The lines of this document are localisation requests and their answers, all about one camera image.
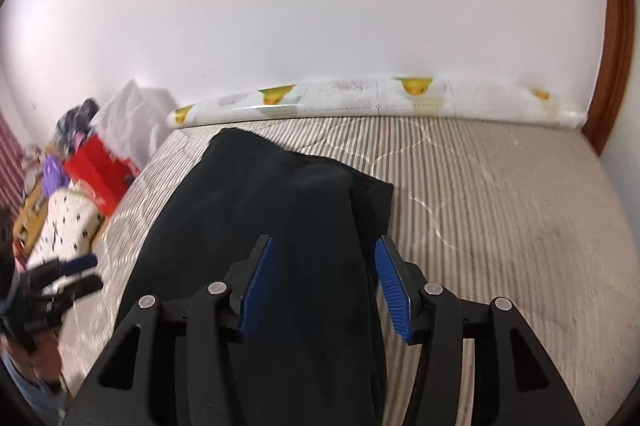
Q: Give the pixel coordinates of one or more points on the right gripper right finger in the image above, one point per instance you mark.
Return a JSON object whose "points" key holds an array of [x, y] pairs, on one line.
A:
{"points": [[484, 355]]}

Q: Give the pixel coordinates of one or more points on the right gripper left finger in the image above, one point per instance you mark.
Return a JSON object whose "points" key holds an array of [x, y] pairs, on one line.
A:
{"points": [[168, 362]]}

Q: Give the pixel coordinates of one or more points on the black sweater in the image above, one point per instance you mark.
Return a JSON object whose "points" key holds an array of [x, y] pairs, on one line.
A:
{"points": [[317, 355]]}

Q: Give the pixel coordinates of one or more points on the left hand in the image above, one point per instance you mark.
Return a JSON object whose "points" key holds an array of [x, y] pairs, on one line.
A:
{"points": [[44, 365]]}

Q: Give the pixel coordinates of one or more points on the white dotted blanket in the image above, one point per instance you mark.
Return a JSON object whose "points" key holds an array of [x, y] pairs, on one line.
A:
{"points": [[71, 224]]}

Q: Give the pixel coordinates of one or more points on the purple plush item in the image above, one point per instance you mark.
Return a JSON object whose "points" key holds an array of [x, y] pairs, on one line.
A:
{"points": [[54, 176]]}

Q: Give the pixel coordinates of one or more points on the red paper shopping bag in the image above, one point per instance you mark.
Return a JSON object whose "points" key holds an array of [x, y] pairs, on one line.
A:
{"points": [[106, 177]]}

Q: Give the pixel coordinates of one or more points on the striped quilted mattress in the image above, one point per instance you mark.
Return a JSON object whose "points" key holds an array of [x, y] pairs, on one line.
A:
{"points": [[485, 209]]}

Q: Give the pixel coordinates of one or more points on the grey plaid shirt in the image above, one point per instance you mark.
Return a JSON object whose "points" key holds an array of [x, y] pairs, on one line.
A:
{"points": [[74, 127]]}

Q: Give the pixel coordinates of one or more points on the white Miniso plastic bag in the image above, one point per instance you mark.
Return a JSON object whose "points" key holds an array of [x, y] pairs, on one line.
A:
{"points": [[133, 124]]}

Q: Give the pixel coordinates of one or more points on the duck pattern bumper pad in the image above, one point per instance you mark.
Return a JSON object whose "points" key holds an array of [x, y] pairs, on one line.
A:
{"points": [[392, 97]]}

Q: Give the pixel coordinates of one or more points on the brown wooden door frame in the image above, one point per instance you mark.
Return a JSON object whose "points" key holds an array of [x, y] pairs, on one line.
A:
{"points": [[610, 89]]}

